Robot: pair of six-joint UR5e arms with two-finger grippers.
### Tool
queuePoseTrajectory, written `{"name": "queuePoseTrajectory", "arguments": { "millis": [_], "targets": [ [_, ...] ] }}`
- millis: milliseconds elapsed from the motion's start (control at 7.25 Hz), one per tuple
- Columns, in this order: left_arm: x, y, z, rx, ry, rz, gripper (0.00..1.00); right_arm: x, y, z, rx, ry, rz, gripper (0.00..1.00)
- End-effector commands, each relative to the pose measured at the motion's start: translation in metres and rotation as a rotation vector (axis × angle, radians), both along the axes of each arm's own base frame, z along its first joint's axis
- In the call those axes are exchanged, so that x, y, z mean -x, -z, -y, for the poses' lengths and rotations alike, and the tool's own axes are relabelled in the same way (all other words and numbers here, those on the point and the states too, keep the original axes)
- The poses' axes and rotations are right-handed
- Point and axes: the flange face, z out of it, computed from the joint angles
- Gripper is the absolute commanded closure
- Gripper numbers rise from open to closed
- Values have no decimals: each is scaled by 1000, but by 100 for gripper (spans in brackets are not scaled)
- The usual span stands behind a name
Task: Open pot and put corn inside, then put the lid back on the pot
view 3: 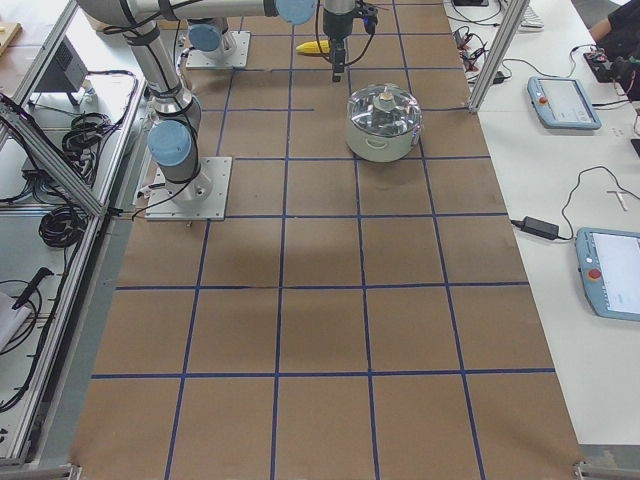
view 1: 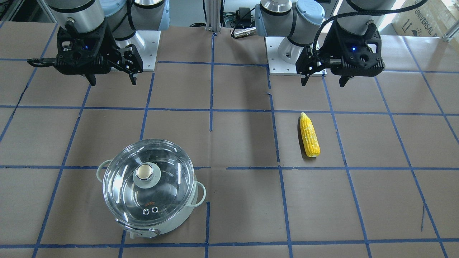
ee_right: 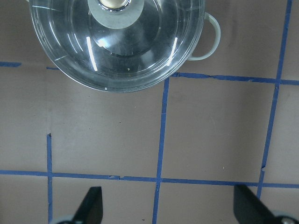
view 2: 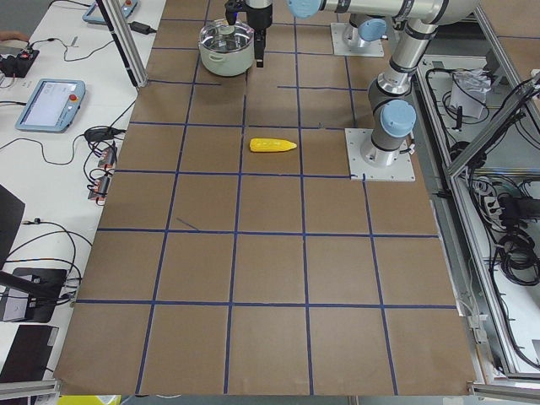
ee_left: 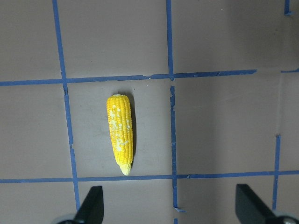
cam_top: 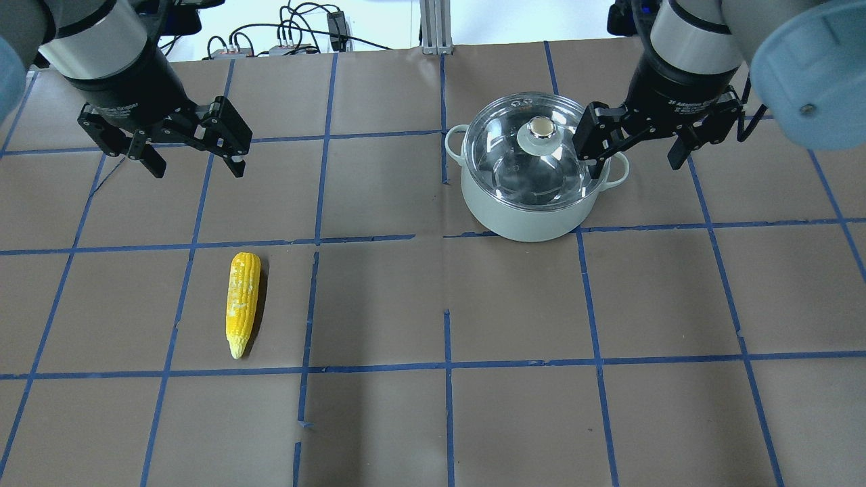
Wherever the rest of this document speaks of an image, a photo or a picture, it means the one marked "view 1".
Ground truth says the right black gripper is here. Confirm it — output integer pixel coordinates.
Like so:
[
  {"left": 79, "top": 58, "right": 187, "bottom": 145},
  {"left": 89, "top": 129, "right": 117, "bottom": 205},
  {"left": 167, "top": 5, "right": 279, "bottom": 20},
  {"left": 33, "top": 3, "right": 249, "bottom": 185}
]
[{"left": 55, "top": 19, "right": 144, "bottom": 87}]

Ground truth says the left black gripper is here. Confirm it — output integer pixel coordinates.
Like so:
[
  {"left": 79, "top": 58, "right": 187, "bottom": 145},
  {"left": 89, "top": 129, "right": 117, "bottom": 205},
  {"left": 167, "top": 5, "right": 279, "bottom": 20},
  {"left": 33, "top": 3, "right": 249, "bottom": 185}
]
[{"left": 296, "top": 16, "right": 385, "bottom": 87}]

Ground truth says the yellow corn cob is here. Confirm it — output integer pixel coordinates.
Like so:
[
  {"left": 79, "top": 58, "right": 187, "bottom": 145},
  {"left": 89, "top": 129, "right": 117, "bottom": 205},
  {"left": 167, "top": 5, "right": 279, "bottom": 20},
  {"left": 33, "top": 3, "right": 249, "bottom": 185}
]
[{"left": 299, "top": 112, "right": 320, "bottom": 157}]

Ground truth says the glass pot lid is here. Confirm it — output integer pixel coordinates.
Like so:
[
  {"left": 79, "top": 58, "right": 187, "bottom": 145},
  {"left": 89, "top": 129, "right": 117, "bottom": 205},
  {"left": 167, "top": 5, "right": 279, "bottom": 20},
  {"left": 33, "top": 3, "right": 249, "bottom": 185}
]
[{"left": 103, "top": 139, "right": 195, "bottom": 226}]

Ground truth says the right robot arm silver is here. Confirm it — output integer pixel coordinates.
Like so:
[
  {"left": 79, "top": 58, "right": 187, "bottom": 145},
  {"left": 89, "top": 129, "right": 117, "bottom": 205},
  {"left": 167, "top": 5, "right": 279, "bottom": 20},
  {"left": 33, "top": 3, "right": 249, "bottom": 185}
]
[{"left": 43, "top": 0, "right": 170, "bottom": 86}]

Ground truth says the white steel cooking pot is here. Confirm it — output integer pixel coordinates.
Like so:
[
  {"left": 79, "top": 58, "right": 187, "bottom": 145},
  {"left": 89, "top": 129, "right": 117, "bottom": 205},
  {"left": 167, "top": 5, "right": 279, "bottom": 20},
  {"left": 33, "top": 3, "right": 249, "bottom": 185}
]
[{"left": 96, "top": 139, "right": 207, "bottom": 239}]

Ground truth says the black power adapter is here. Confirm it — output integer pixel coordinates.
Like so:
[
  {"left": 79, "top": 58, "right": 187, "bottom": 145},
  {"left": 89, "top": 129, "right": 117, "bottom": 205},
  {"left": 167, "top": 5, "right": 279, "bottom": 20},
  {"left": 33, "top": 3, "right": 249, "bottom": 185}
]
[{"left": 236, "top": 7, "right": 251, "bottom": 23}]

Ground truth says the cardboard box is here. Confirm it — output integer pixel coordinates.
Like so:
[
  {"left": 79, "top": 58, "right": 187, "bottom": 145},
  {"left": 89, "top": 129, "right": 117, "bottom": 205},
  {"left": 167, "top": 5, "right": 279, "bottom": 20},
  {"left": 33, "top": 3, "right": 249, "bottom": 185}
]
[{"left": 392, "top": 0, "right": 459, "bottom": 37}]

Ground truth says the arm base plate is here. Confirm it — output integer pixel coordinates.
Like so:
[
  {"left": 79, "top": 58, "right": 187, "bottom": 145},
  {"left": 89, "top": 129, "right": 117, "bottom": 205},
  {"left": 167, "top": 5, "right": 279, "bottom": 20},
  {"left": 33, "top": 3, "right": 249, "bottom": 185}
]
[
  {"left": 112, "top": 30, "right": 161, "bottom": 72},
  {"left": 265, "top": 36, "right": 327, "bottom": 76}
]

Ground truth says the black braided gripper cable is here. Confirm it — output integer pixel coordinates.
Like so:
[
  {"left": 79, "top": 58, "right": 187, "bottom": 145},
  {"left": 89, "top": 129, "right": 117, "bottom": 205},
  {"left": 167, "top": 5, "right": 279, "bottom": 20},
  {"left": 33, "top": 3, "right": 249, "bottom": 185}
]
[{"left": 313, "top": 0, "right": 428, "bottom": 58}]

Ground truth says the silver cable connector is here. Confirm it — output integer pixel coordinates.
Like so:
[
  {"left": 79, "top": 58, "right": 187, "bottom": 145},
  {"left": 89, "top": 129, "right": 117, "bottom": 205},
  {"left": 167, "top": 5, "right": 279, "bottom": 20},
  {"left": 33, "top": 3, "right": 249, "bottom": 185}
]
[{"left": 231, "top": 27, "right": 257, "bottom": 39}]

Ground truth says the aluminium frame post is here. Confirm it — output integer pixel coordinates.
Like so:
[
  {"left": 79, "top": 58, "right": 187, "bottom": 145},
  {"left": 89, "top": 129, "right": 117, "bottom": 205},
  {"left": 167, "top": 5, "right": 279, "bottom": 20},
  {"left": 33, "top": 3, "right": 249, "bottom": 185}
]
[{"left": 204, "top": 0, "right": 223, "bottom": 34}]

